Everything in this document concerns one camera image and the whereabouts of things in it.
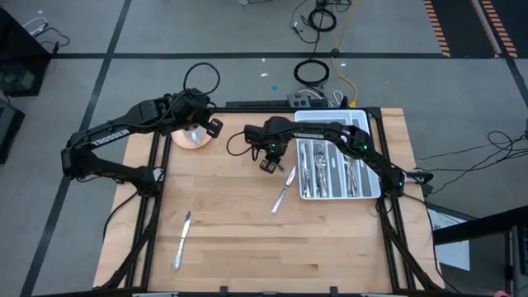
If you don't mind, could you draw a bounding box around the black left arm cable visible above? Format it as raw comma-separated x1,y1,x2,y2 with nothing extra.
182,61,222,98

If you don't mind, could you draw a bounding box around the black orange-striped floor mat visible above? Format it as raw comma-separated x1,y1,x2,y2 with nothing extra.
422,0,528,59

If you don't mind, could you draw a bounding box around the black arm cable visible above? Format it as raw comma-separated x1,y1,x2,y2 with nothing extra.
225,130,249,158
182,61,222,98

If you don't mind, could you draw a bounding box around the black cable bundle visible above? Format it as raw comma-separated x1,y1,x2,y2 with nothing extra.
485,129,528,171

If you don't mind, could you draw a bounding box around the black flat bar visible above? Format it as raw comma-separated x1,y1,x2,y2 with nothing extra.
224,100,290,110

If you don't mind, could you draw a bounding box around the white plastic cutlery tray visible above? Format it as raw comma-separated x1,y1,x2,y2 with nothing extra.
294,108,383,201

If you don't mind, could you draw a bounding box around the black box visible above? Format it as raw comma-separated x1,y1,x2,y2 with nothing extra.
0,101,26,166

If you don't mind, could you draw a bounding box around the thin black cable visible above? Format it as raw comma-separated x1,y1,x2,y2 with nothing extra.
39,26,71,55
290,0,331,59

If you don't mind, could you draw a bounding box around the white paper sheet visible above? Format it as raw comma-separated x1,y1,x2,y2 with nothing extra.
427,208,472,272

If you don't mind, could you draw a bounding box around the pink round plate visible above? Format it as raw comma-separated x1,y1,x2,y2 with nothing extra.
170,122,214,151

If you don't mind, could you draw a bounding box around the grey power strip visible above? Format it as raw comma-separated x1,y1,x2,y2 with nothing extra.
286,92,318,108

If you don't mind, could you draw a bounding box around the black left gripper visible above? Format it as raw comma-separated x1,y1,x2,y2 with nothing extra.
172,87,225,139

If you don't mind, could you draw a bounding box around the coiled black cable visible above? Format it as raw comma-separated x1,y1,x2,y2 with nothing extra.
293,59,331,88
306,7,337,34

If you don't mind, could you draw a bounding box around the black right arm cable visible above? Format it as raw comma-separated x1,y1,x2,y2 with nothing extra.
225,130,249,158

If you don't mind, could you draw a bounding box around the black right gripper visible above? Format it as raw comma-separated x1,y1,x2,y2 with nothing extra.
243,115,295,176

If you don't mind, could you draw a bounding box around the yellow cable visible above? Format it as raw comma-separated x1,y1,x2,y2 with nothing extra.
328,0,359,107

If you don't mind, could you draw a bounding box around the black cabinet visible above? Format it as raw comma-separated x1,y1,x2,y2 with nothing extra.
0,7,53,99

